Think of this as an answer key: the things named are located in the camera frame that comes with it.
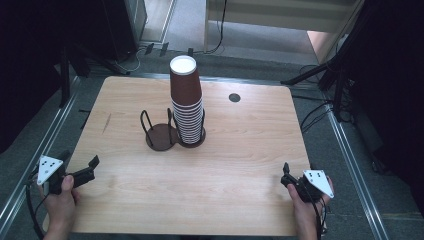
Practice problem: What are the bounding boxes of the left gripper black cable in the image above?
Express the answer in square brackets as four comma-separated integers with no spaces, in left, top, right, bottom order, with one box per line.
[25,171,46,240]

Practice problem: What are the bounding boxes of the black metal stand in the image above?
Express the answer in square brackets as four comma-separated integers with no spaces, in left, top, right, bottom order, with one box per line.
[57,41,132,109]

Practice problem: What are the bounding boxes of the black wire cup holder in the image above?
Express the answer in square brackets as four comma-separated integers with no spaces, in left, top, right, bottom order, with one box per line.
[139,108,207,152]

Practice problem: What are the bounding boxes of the person's right hand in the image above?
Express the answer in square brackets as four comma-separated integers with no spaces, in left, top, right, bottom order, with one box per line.
[287,183,331,234]

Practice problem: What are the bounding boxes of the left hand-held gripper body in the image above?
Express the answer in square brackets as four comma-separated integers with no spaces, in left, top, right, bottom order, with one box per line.
[36,155,97,196]

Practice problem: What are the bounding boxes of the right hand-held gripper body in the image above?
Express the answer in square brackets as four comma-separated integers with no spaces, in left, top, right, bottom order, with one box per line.
[280,169,335,203]

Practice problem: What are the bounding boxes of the dark cabinet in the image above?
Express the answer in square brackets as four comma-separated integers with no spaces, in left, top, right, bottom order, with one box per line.
[99,0,148,62]

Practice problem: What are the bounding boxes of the black tripod stand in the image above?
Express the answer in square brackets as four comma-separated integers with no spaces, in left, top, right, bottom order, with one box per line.
[279,29,356,123]

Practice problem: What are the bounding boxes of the black floor cables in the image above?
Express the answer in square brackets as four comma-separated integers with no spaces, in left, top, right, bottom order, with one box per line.
[298,63,338,135]

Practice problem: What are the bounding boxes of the metal floor rail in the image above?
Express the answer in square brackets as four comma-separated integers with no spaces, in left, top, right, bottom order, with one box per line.
[323,102,392,240]
[0,75,82,231]

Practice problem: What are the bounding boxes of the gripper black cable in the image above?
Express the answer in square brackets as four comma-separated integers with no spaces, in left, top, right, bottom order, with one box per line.
[25,171,46,240]
[306,189,330,240]

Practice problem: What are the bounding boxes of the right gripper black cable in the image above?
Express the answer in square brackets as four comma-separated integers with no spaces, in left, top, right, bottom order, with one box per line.
[306,189,330,240]

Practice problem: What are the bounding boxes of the white furniture frame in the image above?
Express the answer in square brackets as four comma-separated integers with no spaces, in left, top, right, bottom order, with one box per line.
[203,0,365,53]

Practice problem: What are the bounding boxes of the black curtain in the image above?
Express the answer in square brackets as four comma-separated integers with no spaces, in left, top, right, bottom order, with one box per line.
[0,0,113,155]
[344,0,424,216]

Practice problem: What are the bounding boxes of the white floor cable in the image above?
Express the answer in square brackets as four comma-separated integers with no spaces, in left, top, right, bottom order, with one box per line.
[114,46,148,73]

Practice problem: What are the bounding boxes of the black hanging cable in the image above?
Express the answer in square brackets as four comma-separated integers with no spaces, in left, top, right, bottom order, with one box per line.
[192,0,229,56]

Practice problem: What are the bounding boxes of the stack of brown paper cups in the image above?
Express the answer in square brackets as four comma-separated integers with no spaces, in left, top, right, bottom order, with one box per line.
[169,54,205,145]

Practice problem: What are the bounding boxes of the person's left hand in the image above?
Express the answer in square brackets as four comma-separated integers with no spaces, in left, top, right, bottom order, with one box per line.
[37,175,81,234]

